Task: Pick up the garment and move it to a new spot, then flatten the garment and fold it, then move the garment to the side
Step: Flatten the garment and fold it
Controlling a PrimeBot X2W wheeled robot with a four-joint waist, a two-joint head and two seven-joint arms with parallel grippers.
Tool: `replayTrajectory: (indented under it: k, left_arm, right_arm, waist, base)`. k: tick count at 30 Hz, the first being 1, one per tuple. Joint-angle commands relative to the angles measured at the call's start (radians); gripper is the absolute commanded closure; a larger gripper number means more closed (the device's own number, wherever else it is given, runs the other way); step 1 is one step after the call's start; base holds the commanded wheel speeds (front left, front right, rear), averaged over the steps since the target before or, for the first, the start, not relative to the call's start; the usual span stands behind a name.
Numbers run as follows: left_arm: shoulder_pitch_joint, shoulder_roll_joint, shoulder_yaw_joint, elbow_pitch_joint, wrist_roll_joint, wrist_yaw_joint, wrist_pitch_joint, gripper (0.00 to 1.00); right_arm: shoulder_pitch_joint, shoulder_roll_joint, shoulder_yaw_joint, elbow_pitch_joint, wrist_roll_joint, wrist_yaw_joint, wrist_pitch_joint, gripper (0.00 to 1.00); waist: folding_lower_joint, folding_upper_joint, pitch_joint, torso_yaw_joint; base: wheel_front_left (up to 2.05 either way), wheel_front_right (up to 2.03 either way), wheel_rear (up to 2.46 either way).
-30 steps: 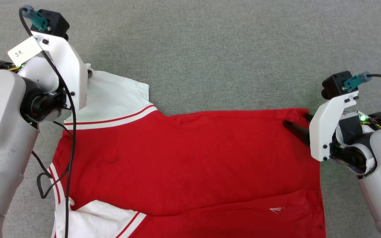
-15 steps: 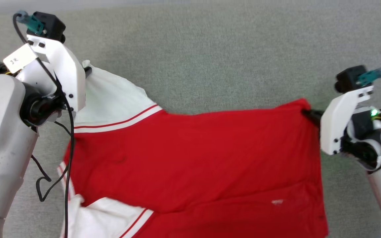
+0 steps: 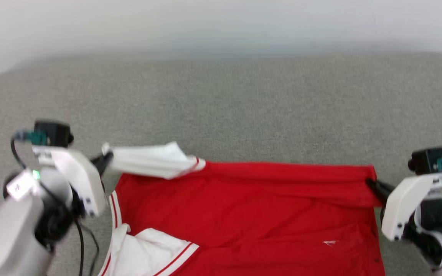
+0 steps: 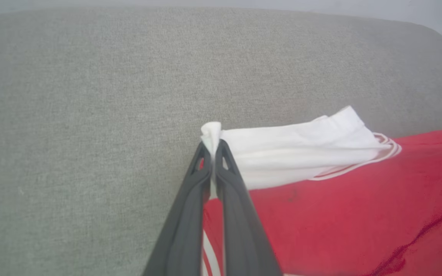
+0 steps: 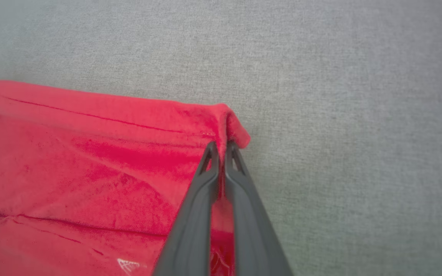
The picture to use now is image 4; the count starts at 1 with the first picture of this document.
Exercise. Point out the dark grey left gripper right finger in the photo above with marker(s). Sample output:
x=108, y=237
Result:
x=244, y=237

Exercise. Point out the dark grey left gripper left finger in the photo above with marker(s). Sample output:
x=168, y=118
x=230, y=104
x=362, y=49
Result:
x=182, y=230

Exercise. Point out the red and white shirt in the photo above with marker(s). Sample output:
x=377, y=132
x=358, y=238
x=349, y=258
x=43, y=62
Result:
x=340, y=214

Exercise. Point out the grey fabric sofa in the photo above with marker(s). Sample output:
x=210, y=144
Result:
x=90, y=115

